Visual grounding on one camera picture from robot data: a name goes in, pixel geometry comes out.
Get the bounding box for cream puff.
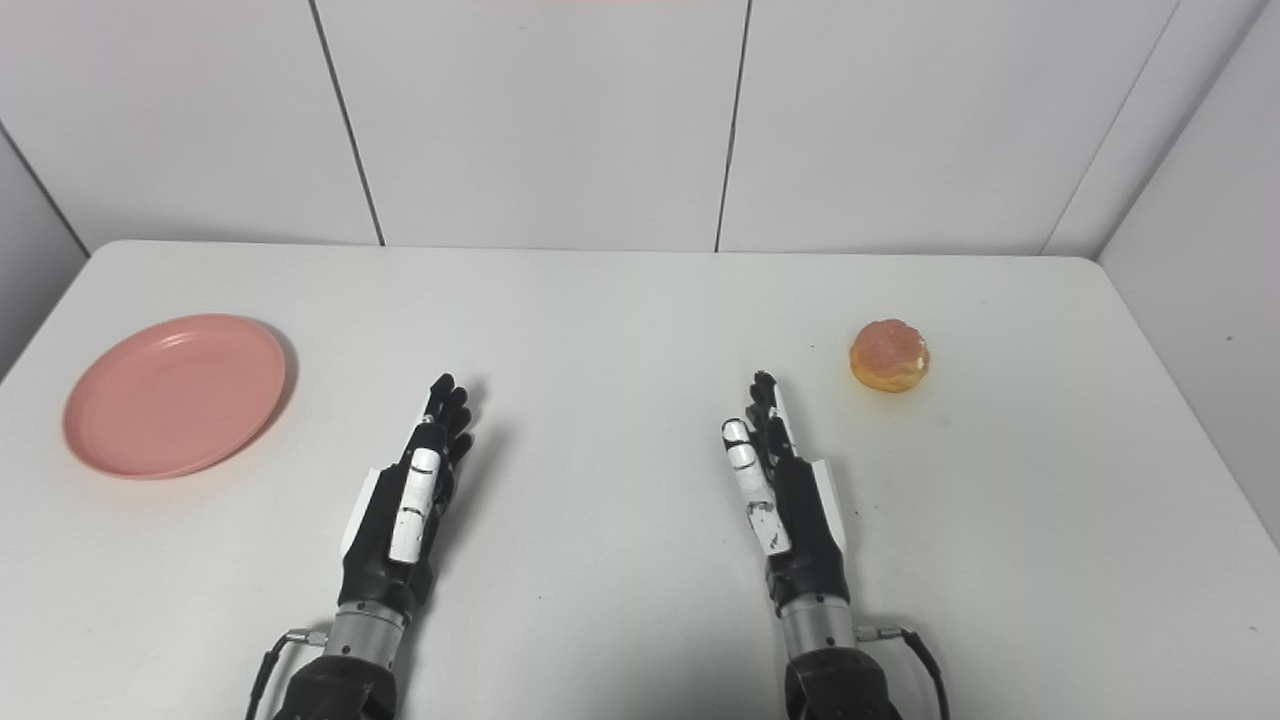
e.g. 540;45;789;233
849;319;932;394

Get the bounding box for pink plate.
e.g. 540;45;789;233
62;314;288;481

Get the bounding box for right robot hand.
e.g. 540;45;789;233
721;370;851;614

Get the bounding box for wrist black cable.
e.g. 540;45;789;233
856;625;950;720
245;628;330;720

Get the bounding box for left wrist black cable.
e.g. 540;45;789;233
245;628;330;720

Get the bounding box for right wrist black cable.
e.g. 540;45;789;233
856;625;950;720

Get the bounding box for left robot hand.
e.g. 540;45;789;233
338;373;475;620

